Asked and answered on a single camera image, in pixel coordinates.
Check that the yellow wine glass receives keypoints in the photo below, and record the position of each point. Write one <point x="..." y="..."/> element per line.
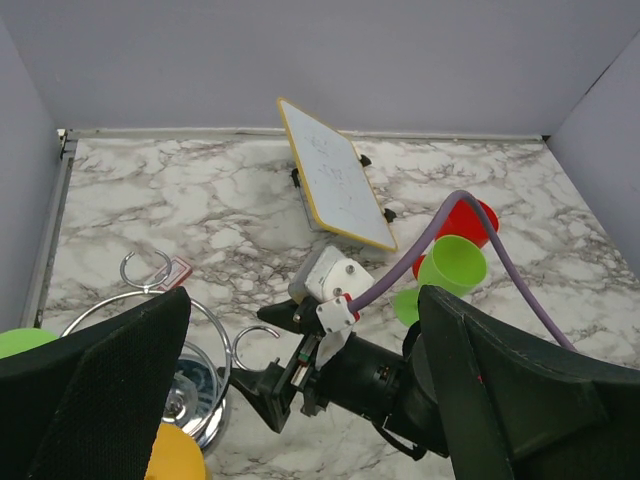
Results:
<point x="175" y="455"/>

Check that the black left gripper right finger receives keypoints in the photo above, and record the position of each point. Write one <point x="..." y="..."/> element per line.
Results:
<point x="515" y="406"/>

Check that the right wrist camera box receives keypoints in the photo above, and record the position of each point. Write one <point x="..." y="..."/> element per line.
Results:
<point x="332" y="279"/>

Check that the small whiteboard yellow frame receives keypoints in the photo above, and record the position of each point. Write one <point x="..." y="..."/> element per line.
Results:
<point x="338" y="191"/>

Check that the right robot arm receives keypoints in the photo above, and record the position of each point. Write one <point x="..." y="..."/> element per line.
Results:
<point x="426" y="434"/>

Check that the chrome wine glass rack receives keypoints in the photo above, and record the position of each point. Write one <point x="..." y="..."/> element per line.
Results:
<point x="196" y="402"/>

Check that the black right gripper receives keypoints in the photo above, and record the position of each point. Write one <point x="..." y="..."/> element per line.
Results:
<point x="362" y="378"/>

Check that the red wine glass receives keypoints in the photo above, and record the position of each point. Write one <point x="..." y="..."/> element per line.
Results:
<point x="463" y="221"/>

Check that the green wine glass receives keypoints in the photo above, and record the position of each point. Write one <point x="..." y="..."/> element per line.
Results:
<point x="454" y="264"/>
<point x="20" y="340"/>

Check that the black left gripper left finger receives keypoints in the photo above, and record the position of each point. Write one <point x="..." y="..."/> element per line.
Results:
<point x="88" y="405"/>

